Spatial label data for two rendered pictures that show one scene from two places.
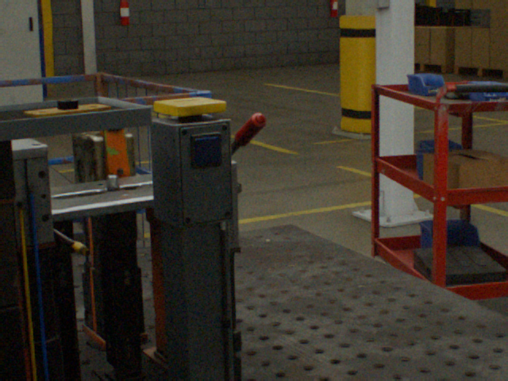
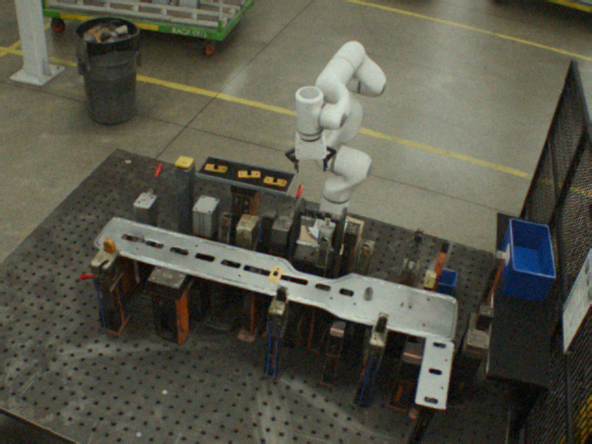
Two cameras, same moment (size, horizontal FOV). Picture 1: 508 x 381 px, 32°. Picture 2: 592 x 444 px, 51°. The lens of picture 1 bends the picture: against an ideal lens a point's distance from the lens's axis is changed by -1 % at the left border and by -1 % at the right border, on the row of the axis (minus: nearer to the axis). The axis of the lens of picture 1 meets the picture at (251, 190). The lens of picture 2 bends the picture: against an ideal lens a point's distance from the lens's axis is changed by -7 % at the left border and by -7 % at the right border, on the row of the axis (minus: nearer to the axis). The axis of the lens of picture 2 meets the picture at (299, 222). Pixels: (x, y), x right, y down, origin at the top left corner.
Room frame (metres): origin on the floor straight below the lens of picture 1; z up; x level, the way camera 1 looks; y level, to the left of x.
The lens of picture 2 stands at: (2.26, 1.86, 2.67)
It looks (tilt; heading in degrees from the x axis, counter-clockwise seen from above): 39 degrees down; 222
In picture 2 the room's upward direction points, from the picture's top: 6 degrees clockwise
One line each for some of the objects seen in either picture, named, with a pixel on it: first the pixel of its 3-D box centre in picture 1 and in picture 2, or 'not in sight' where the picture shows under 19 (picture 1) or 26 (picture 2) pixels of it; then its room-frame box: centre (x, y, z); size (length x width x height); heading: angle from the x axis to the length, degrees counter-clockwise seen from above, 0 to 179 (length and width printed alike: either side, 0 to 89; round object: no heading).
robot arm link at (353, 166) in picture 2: not in sight; (347, 175); (0.48, 0.50, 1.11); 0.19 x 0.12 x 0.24; 111
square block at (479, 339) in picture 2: not in sight; (464, 371); (0.75, 1.36, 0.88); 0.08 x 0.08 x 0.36; 31
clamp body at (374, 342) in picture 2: not in sight; (370, 367); (0.99, 1.11, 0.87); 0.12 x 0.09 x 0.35; 31
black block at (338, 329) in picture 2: not in sight; (333, 355); (1.03, 0.98, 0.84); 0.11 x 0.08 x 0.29; 31
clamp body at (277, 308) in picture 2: not in sight; (276, 337); (1.14, 0.80, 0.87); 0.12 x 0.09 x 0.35; 31
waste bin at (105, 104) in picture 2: not in sight; (109, 71); (0.04, -2.22, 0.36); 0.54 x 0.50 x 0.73; 26
